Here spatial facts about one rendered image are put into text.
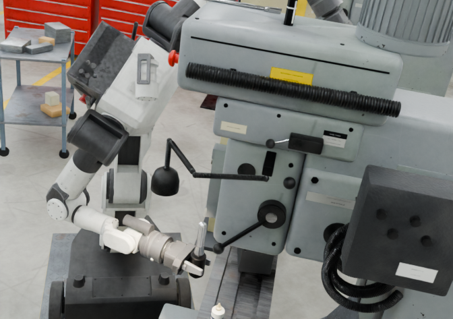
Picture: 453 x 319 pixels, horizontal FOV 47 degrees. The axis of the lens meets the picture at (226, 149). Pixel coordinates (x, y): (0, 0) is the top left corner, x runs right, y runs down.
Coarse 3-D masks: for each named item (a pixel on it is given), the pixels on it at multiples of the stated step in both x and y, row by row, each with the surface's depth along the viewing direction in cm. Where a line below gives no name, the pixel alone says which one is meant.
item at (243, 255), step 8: (240, 248) 193; (240, 256) 189; (248, 256) 188; (256, 256) 188; (264, 256) 188; (272, 256) 188; (240, 264) 189; (248, 264) 189; (256, 264) 189; (264, 264) 189; (256, 272) 191; (264, 272) 191
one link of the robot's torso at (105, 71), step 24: (96, 48) 156; (120, 48) 157; (144, 48) 159; (72, 72) 153; (96, 72) 155; (120, 72) 156; (168, 72) 160; (96, 96) 162; (120, 96) 156; (168, 96) 162; (120, 120) 158; (144, 120) 158
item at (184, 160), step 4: (172, 140) 126; (172, 144) 125; (176, 144) 125; (172, 148) 124; (176, 148) 123; (176, 152) 122; (180, 152) 121; (180, 156) 120; (184, 156) 120; (184, 160) 118; (184, 164) 118; (188, 164) 117; (188, 168) 116; (192, 168) 115; (192, 172) 115
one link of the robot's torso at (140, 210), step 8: (104, 176) 206; (104, 184) 205; (104, 192) 205; (104, 200) 207; (144, 200) 218; (104, 208) 209; (112, 208) 210; (120, 208) 211; (128, 208) 212; (136, 208) 213; (144, 208) 213; (112, 216) 213; (120, 216) 220; (136, 216) 215; (144, 216) 216; (120, 224) 226; (104, 248) 232
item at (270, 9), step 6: (210, 0) 129; (216, 0) 129; (222, 0) 129; (228, 0) 130; (240, 6) 128; (246, 6) 128; (252, 6) 128; (258, 6) 128; (270, 12) 127; (276, 12) 127
